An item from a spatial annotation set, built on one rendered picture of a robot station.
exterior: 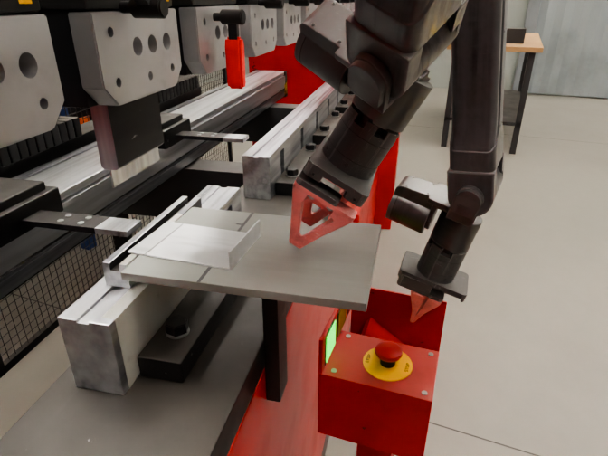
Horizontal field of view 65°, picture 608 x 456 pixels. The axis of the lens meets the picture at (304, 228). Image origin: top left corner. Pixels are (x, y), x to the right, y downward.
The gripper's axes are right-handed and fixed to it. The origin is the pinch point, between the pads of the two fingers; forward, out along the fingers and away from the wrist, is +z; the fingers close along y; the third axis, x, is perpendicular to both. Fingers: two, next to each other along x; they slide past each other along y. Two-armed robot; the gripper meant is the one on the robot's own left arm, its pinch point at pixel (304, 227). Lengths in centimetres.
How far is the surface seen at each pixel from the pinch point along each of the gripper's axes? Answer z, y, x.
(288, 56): 36, -215, -48
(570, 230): 38, -239, 146
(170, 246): 10.5, 1.9, -12.0
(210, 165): 33, -61, -26
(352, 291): -0.2, 6.2, 7.2
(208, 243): 8.5, 0.3, -8.4
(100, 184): 27.2, -23.0, -33.6
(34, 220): 20.1, -0.1, -29.7
